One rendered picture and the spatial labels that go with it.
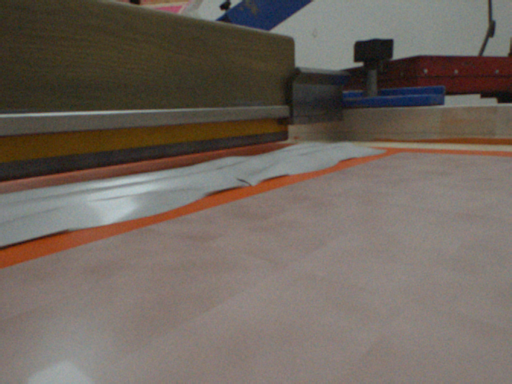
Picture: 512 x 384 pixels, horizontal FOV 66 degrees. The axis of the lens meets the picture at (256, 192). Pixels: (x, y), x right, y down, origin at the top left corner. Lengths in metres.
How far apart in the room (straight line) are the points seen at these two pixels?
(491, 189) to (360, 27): 2.24
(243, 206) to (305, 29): 2.45
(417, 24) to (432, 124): 1.89
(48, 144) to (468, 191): 0.22
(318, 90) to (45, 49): 0.26
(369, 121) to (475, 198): 0.27
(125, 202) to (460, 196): 0.14
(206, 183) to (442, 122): 0.28
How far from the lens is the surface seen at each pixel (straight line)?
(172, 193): 0.17
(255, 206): 0.16
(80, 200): 0.17
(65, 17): 0.25
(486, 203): 0.17
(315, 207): 0.16
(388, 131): 0.43
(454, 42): 2.23
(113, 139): 0.27
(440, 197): 0.18
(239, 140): 0.34
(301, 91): 0.38
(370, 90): 0.46
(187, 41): 0.30
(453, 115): 0.42
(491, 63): 1.23
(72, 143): 0.26
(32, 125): 0.22
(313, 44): 2.55
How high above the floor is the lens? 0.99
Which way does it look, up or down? 12 degrees down
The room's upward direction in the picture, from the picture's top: 2 degrees counter-clockwise
